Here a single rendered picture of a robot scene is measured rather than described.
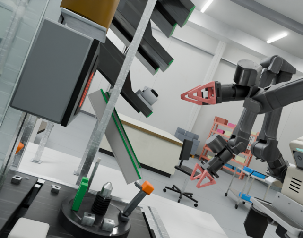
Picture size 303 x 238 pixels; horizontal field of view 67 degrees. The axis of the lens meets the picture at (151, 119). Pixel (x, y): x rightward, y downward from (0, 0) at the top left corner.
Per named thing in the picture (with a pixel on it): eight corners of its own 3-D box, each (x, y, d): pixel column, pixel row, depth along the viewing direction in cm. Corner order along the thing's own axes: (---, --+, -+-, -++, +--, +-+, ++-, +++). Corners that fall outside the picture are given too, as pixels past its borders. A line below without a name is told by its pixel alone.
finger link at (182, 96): (183, 85, 71) (212, 82, 72) (178, 87, 78) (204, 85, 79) (185, 106, 72) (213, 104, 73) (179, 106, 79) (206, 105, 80)
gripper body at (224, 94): (214, 81, 67) (238, 80, 68) (203, 85, 77) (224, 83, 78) (216, 104, 67) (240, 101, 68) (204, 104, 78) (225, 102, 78)
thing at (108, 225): (111, 227, 41) (114, 219, 41) (111, 233, 39) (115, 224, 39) (100, 225, 40) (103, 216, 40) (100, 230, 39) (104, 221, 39)
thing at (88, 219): (92, 222, 40) (95, 214, 40) (91, 227, 38) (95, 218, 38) (81, 219, 39) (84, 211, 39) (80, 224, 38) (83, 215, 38)
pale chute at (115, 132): (128, 172, 79) (141, 167, 79) (127, 185, 66) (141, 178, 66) (95, 97, 77) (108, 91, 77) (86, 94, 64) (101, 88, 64)
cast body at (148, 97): (145, 114, 73) (161, 99, 73) (146, 115, 69) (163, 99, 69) (127, 95, 72) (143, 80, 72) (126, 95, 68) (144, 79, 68)
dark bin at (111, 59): (145, 116, 78) (161, 101, 78) (147, 118, 65) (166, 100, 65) (87, 55, 76) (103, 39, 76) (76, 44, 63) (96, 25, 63)
